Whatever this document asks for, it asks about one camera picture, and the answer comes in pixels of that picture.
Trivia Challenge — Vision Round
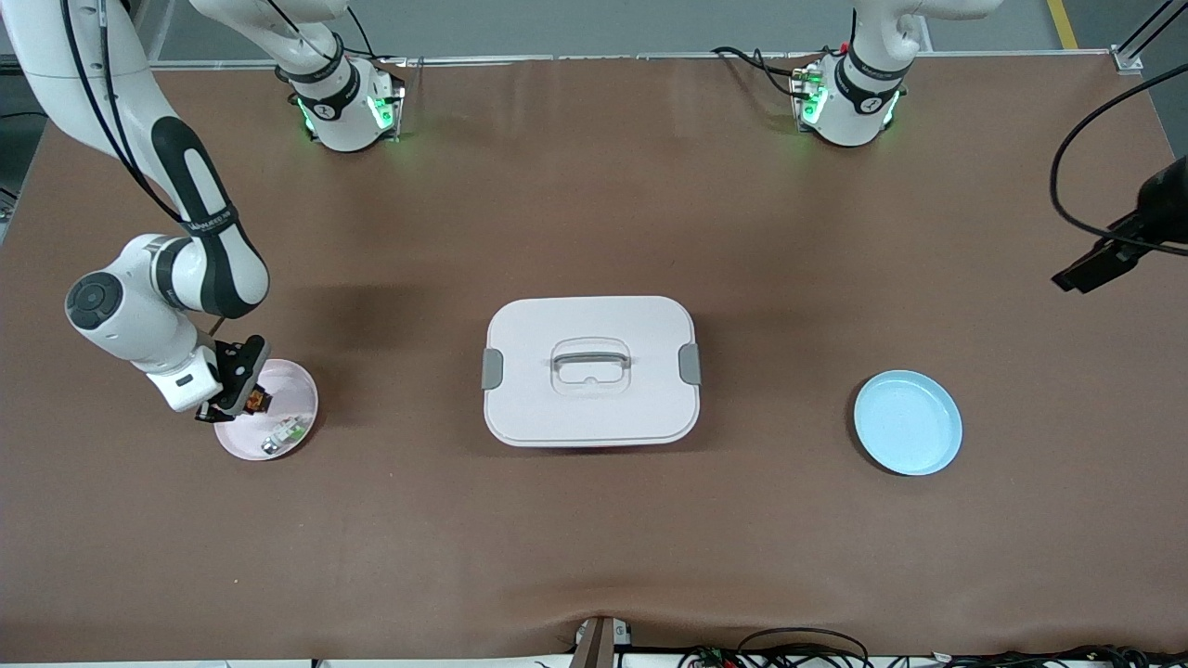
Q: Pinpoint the white lidded storage box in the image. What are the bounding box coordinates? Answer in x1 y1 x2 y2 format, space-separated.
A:
481 295 704 449

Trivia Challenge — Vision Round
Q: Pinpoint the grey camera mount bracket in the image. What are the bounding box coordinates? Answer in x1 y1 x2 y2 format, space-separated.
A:
573 616 634 668

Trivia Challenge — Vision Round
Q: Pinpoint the black arm base cable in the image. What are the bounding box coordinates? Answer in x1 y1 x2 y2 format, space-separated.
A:
711 45 808 101

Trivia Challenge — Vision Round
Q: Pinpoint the aluminium table edge rail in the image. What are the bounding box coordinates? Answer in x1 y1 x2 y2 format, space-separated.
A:
148 51 1135 71

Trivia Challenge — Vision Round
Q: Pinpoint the pink plate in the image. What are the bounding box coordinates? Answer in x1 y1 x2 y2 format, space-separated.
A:
213 358 320 463

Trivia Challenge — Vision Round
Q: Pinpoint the aluminium frame corner post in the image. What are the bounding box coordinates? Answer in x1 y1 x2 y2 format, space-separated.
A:
1111 0 1188 75

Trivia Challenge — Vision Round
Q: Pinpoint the black cable bundle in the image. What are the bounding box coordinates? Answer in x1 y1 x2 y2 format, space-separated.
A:
676 643 1188 668

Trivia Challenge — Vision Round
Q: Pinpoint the brown table mat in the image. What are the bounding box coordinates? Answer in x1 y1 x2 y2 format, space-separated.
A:
0 51 1188 664

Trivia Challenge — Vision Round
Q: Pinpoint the green and white switch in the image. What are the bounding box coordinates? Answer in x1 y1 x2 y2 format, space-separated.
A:
261 416 312 457

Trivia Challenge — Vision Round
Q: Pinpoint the light blue plate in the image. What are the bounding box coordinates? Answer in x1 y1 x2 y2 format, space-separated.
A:
853 369 964 478

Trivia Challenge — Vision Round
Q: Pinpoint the black looped cable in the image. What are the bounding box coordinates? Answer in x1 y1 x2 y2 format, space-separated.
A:
738 628 871 668

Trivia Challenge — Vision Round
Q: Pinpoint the grey box lid handle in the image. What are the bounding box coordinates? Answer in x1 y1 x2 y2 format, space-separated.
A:
551 340 633 372

